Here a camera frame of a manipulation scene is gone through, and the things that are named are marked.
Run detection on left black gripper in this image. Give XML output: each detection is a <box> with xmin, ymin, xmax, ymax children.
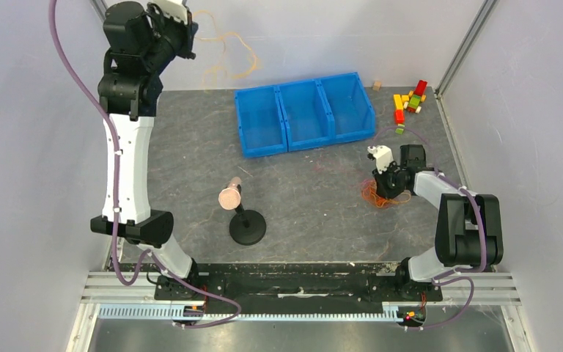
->
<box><xmin>142</xmin><ymin>2</ymin><xmax>197</xmax><ymax>74</ymax></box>

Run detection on orange cable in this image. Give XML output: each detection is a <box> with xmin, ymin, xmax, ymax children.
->
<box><xmin>360</xmin><ymin>178</ymin><xmax>413</xmax><ymax>210</ymax></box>

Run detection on beige cable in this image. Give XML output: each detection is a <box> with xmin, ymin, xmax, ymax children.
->
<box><xmin>191</xmin><ymin>10</ymin><xmax>263</xmax><ymax>91</ymax></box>

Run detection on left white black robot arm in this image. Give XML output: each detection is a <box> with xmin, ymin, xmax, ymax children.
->
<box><xmin>90</xmin><ymin>1</ymin><xmax>201</xmax><ymax>300</ymax></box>

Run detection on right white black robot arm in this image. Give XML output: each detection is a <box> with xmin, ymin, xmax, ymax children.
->
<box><xmin>367</xmin><ymin>144</ymin><xmax>504</xmax><ymax>299</ymax></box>

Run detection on green cube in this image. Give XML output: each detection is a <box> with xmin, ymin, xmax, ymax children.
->
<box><xmin>395</xmin><ymin>124</ymin><xmax>405</xmax><ymax>135</ymax></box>

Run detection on right blue plastic bin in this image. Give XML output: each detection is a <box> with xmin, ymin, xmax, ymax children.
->
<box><xmin>320</xmin><ymin>72</ymin><xmax>376</xmax><ymax>144</ymax></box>

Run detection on yellow block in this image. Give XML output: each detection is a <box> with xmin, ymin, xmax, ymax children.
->
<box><xmin>393</xmin><ymin>94</ymin><xmax>404</xmax><ymax>110</ymax></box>

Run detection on green block in pile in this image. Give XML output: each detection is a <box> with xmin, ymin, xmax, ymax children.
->
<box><xmin>407</xmin><ymin>95</ymin><xmax>422</xmax><ymax>111</ymax></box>

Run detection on tall red block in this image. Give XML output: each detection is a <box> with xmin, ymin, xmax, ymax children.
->
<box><xmin>413</xmin><ymin>80</ymin><xmax>427</xmax><ymax>98</ymax></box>

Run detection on middle blue plastic bin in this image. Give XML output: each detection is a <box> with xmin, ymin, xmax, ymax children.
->
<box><xmin>278</xmin><ymin>79</ymin><xmax>334</xmax><ymax>152</ymax></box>

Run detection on pink microphone on black stand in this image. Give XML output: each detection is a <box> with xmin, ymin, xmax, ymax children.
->
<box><xmin>218</xmin><ymin>177</ymin><xmax>267</xmax><ymax>246</ymax></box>

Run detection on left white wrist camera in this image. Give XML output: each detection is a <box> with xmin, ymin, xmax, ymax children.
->
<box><xmin>150</xmin><ymin>0</ymin><xmax>191</xmax><ymax>24</ymax></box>

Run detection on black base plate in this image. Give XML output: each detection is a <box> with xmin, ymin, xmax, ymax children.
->
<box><xmin>154</xmin><ymin>262</ymin><xmax>444</xmax><ymax>303</ymax></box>

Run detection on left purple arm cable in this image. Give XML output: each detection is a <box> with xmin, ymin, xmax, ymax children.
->
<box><xmin>48</xmin><ymin>0</ymin><xmax>242</xmax><ymax>330</ymax></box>

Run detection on light blue cable comb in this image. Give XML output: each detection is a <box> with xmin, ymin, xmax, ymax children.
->
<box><xmin>97</xmin><ymin>304</ymin><xmax>402</xmax><ymax>322</ymax></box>

